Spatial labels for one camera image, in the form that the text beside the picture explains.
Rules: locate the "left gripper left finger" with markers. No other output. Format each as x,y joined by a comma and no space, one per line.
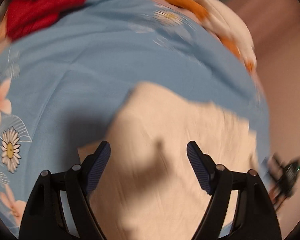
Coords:
44,217

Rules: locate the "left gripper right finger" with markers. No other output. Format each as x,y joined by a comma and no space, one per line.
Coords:
254,217

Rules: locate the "white quilted jacket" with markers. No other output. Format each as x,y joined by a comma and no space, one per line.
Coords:
148,189

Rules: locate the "blue floral duvet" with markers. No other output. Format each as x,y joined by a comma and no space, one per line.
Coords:
62,85

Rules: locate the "white duck plush toy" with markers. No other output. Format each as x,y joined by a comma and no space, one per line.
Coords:
224,23

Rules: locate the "red folded garment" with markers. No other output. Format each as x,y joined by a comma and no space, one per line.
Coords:
24,17

